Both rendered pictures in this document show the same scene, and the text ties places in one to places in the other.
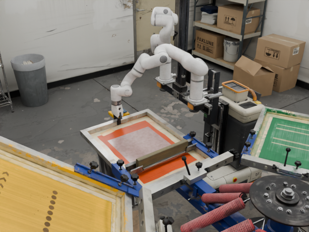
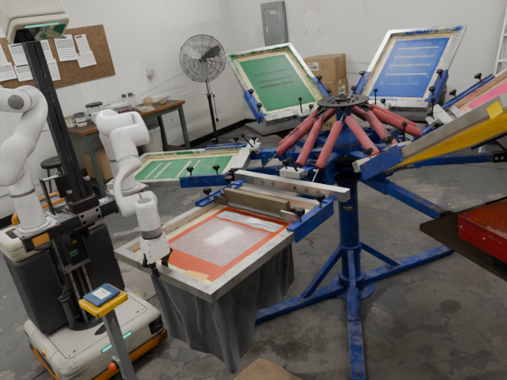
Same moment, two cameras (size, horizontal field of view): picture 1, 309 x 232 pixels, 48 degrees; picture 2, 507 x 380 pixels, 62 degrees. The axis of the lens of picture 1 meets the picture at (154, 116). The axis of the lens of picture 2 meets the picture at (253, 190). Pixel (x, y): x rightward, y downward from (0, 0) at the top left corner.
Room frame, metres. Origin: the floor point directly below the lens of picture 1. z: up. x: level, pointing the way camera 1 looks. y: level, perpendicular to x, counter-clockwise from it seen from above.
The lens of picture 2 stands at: (2.15, 1.71, 1.85)
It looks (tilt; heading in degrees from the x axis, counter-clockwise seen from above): 23 degrees down; 258
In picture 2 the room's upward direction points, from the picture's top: 8 degrees counter-clockwise
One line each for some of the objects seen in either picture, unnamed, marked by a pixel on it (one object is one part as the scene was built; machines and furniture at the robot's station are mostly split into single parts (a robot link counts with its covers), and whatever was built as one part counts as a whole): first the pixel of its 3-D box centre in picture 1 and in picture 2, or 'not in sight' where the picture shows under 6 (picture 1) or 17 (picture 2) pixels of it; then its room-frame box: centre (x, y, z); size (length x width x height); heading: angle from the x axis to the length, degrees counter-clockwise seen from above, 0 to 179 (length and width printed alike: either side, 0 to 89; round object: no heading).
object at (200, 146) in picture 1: (199, 148); (220, 197); (1.89, -0.30, 0.98); 0.30 x 0.05 x 0.07; 35
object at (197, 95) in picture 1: (197, 89); (121, 173); (2.34, -0.32, 1.21); 0.16 x 0.13 x 0.15; 120
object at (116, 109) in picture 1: (116, 108); (155, 244); (2.24, 0.28, 1.11); 0.10 x 0.07 x 0.11; 35
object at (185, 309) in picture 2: not in sight; (189, 313); (2.17, 0.23, 0.74); 0.45 x 0.03 x 0.43; 125
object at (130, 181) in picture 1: (127, 179); (311, 219); (1.57, 0.16, 0.98); 0.30 x 0.05 x 0.07; 35
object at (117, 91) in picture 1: (121, 92); (147, 209); (2.23, 0.24, 1.24); 0.15 x 0.10 x 0.11; 101
